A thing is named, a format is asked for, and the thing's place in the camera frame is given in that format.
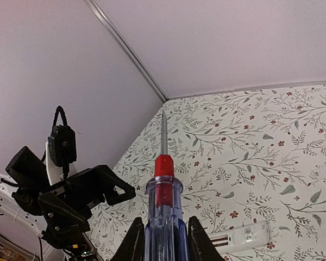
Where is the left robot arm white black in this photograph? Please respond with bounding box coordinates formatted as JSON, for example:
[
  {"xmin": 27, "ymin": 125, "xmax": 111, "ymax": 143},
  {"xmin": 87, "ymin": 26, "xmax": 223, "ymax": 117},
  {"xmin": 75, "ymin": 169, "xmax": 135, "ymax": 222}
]
[{"xmin": 0, "ymin": 146, "xmax": 136, "ymax": 251}]

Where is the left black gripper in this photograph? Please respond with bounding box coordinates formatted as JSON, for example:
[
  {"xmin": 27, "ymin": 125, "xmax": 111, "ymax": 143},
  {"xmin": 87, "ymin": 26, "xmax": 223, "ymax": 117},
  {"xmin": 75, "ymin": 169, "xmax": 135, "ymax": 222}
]
[{"xmin": 5, "ymin": 146, "xmax": 136, "ymax": 249}]

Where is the floral patterned table mat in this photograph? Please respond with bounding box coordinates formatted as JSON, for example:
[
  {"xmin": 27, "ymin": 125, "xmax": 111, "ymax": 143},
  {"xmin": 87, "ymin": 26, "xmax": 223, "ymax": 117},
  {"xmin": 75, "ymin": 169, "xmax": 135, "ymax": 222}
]
[{"xmin": 85, "ymin": 84, "xmax": 326, "ymax": 261}]

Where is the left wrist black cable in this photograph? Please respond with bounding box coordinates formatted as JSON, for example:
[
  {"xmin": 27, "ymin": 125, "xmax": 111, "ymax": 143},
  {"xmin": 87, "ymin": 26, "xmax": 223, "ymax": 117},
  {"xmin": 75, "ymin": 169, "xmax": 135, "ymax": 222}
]
[{"xmin": 52, "ymin": 105, "xmax": 69, "ymax": 128}]

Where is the small white remote control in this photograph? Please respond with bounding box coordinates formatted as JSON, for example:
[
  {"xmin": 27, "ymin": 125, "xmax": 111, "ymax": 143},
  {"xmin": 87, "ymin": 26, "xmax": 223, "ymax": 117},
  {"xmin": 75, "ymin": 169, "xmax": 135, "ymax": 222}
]
[{"xmin": 209, "ymin": 221, "xmax": 270, "ymax": 253}]

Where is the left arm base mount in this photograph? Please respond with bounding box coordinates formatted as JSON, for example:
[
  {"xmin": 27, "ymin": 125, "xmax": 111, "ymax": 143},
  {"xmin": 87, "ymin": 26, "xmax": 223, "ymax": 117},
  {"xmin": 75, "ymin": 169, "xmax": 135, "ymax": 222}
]
[{"xmin": 62, "ymin": 233, "xmax": 103, "ymax": 261}]

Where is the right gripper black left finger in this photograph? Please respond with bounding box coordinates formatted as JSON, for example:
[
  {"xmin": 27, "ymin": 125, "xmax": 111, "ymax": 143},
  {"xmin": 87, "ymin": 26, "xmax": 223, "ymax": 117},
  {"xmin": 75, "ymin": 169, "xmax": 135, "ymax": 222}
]
[{"xmin": 110, "ymin": 217, "xmax": 145, "ymax": 261}]

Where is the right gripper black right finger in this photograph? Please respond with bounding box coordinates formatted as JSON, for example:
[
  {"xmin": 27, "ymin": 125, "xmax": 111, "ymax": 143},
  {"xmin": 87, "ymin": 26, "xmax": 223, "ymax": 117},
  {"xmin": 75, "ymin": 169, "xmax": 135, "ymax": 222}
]
[{"xmin": 188, "ymin": 216, "xmax": 223, "ymax": 261}]

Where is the red blue screwdriver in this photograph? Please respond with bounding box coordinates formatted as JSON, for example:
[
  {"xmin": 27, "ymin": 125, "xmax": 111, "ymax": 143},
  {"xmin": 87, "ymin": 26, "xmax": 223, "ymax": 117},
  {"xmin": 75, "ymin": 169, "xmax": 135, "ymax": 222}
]
[{"xmin": 143, "ymin": 112, "xmax": 190, "ymax": 261}]

